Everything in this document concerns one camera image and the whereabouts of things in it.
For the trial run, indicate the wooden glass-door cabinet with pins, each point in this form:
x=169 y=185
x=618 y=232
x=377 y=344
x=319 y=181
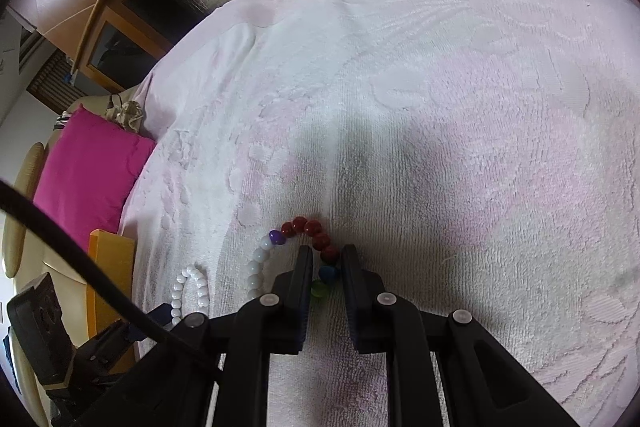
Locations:
x=120 y=37

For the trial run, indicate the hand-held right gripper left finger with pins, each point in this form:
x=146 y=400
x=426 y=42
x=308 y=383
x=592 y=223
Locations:
x=301 y=302

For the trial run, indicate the white pink towel blanket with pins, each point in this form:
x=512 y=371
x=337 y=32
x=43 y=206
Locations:
x=425 y=132

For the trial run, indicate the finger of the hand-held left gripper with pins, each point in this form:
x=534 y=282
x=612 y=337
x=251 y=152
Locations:
x=107 y=347

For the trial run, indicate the magenta pillow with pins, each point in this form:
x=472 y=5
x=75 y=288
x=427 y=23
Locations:
x=90 y=177

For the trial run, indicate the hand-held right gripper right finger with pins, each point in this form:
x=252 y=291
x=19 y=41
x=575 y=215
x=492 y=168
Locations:
x=351 y=302

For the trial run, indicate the crumpled patterned cloth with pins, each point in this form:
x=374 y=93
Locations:
x=125 y=114

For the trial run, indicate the beige leather sofa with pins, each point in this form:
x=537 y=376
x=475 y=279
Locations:
x=27 y=177

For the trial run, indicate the orange cardboard box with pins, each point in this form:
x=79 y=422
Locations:
x=112 y=267

